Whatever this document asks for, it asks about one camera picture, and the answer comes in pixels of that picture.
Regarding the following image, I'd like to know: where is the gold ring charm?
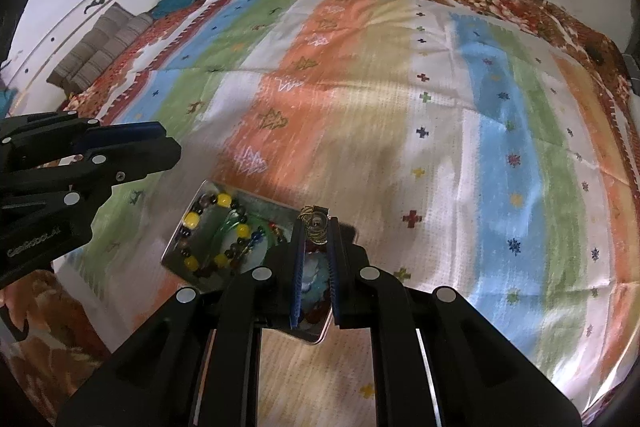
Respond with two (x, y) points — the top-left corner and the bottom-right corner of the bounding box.
(298, 205), (330, 246)

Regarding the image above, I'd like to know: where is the light blue bead bracelet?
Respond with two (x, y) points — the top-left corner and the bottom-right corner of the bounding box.
(299, 250), (332, 303)

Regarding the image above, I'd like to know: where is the green jade bangle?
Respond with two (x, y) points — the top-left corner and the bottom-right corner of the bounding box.
(213, 215), (286, 271)

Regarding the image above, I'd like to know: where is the dark red bead bracelet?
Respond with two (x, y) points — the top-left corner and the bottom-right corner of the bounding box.
(269, 221), (334, 327)

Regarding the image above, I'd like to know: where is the yellow and brown bead bracelet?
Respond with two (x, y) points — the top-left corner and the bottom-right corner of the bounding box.
(178, 190), (252, 281)

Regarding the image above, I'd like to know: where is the left hand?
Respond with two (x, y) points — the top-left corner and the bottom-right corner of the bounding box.
(1, 270), (111, 393)

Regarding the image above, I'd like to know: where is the striped grey cushion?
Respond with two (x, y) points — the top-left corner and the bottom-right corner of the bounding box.
(47, 3), (153, 96)

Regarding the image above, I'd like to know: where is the colourful striped blanket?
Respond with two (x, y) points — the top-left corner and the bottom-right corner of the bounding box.
(54, 0), (640, 427)

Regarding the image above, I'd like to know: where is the multicolour bead bracelet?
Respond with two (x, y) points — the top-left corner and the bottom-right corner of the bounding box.
(224, 225), (269, 266)

